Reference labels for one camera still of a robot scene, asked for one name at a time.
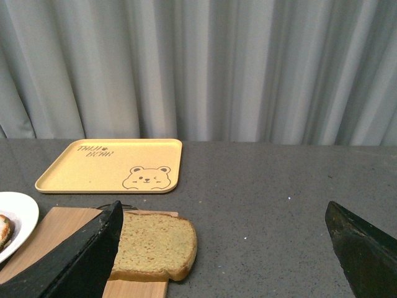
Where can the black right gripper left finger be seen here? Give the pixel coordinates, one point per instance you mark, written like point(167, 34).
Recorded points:
point(78, 267)

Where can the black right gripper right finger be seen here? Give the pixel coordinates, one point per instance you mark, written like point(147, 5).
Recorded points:
point(366, 254)

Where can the bread slice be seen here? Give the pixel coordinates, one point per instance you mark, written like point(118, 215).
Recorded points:
point(7, 230)
point(154, 248)

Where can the white plate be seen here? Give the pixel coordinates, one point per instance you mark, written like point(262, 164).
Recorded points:
point(23, 211)

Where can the wooden cutting board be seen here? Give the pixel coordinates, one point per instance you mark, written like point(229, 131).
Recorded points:
point(59, 224)

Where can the yellow bear tray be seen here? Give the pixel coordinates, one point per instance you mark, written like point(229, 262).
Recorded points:
point(114, 166)

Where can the grey curtain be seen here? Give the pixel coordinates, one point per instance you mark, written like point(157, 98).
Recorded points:
point(283, 72)

